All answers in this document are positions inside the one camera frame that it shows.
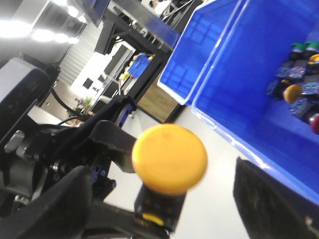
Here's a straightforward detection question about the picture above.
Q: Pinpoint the black metal rack frame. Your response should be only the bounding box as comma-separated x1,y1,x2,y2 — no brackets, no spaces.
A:
81,0,180,102

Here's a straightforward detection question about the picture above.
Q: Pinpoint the right blue plastic crate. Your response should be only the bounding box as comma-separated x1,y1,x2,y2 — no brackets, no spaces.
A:
158,0,319,203

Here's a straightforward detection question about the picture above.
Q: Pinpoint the distant blue crate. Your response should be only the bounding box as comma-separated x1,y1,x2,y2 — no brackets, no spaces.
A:
128,54,150,78

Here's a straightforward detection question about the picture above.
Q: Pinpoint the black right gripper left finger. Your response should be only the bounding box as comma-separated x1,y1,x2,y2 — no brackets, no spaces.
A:
0,166,169,239

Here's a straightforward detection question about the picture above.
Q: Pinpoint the yellow mushroom push button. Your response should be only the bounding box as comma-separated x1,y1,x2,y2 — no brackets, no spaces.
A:
132,123,208,232

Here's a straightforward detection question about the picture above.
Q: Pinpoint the green button in crate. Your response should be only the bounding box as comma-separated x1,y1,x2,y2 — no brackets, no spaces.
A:
304,41,319,58
289,43,307,61

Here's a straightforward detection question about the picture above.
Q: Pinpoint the red button in crate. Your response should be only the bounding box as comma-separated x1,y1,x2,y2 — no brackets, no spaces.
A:
303,110,319,134

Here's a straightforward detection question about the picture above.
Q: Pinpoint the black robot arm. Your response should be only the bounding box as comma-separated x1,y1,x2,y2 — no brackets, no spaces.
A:
0,58,319,239

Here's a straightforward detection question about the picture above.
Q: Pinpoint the wooden panel cabinet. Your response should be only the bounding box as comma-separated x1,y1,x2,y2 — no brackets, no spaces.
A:
138,82,180,123

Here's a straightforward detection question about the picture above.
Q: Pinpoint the yellow button in crate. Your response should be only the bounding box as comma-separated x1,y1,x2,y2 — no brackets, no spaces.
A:
274,84,303,104
307,54,319,74

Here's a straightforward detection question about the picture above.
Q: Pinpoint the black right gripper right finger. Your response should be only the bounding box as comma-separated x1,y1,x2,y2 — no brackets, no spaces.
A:
233,157,319,239

